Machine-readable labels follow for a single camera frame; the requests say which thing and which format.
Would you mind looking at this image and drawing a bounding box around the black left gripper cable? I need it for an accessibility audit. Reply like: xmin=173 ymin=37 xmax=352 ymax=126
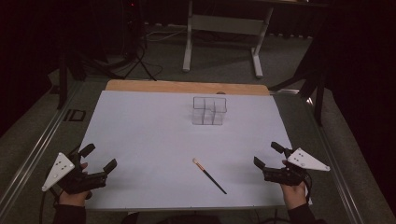
xmin=38 ymin=174 xmax=61 ymax=224

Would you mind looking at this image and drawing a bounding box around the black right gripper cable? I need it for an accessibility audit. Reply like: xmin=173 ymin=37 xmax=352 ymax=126
xmin=304 ymin=173 xmax=314 ymax=202

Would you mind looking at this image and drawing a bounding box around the black-handled makeup brush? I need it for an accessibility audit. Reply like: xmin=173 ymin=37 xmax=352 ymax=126
xmin=191 ymin=157 xmax=228 ymax=196

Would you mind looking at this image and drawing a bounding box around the person's right hand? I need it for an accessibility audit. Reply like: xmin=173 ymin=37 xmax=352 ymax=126
xmin=279 ymin=159 xmax=310 ymax=211

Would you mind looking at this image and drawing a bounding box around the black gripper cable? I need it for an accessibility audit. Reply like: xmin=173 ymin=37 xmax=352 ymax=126
xmin=304 ymin=173 xmax=314 ymax=202
xmin=38 ymin=174 xmax=61 ymax=224

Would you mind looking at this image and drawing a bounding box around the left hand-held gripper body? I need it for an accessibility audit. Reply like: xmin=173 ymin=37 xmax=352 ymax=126
xmin=41 ymin=151 xmax=109 ymax=196

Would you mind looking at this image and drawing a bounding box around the black metal stand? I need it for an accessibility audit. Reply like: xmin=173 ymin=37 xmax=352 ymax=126
xmin=269 ymin=36 xmax=330 ymax=127

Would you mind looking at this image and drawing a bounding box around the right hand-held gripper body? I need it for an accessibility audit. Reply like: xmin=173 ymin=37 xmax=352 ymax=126
xmin=262 ymin=147 xmax=332 ymax=187

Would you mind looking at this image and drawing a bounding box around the person's left hand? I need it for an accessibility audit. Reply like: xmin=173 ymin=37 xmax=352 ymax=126
xmin=58 ymin=161 xmax=93 ymax=208

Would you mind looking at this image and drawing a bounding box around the metal table frame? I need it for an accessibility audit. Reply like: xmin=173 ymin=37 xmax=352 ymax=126
xmin=181 ymin=0 xmax=330 ymax=79

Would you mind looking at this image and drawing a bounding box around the white paper table cover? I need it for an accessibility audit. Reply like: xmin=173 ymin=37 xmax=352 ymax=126
xmin=78 ymin=90 xmax=314 ymax=211

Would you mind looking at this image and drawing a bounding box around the metal floor rail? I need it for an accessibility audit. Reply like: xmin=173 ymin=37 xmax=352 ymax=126
xmin=274 ymin=88 xmax=365 ymax=224
xmin=0 ymin=81 xmax=82 ymax=215

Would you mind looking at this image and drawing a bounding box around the white floor cable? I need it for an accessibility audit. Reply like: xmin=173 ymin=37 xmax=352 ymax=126
xmin=141 ymin=22 xmax=190 ymax=44

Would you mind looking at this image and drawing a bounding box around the wooden table board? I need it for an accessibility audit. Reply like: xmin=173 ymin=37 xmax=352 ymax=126
xmin=105 ymin=78 xmax=271 ymax=97

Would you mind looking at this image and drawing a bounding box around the black floor socket frame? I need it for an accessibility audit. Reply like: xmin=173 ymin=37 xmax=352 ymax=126
xmin=63 ymin=108 xmax=87 ymax=122

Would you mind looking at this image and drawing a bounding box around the clear plastic compartment organiser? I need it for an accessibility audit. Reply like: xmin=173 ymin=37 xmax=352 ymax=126
xmin=191 ymin=95 xmax=228 ymax=127

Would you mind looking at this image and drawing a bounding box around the black tripod stand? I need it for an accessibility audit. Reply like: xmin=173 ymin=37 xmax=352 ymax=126
xmin=56 ymin=0 xmax=158 ymax=110

